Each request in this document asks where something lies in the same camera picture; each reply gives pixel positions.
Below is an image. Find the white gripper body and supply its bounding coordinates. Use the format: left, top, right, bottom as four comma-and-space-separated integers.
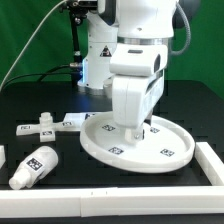
112, 71, 164, 129

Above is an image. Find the white round table top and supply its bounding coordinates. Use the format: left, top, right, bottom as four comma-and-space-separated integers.
80, 112, 195, 173

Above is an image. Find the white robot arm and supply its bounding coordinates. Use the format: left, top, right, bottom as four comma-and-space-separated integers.
78, 0, 200, 142

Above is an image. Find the white marker tag sheet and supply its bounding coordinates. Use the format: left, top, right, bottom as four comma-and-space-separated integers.
64, 112, 96, 121

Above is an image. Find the white right border bar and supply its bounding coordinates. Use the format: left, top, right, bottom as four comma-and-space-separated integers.
195, 142, 224, 187

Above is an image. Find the white border bar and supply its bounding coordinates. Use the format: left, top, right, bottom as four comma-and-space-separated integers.
195, 142, 224, 187
0, 186, 224, 218
0, 145, 6, 169

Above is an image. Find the white cross-shaped table base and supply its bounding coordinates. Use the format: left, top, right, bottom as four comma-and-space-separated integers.
16, 112, 84, 142

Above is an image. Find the white front border bar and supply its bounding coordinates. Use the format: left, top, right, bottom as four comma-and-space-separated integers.
0, 186, 224, 218

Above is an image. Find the white left border bar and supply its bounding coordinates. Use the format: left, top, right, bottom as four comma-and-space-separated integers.
0, 145, 6, 169

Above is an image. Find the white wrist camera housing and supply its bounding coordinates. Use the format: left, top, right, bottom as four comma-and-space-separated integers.
109, 44, 168, 77

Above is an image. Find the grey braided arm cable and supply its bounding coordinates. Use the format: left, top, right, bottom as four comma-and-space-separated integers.
171, 2, 192, 56

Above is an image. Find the black cable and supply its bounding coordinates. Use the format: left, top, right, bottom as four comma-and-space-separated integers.
0, 63, 83, 93

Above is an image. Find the black camera stand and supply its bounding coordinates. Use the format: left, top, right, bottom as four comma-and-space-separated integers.
59, 0, 98, 86

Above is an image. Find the white cable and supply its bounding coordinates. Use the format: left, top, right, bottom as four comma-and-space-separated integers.
0, 0, 69, 91

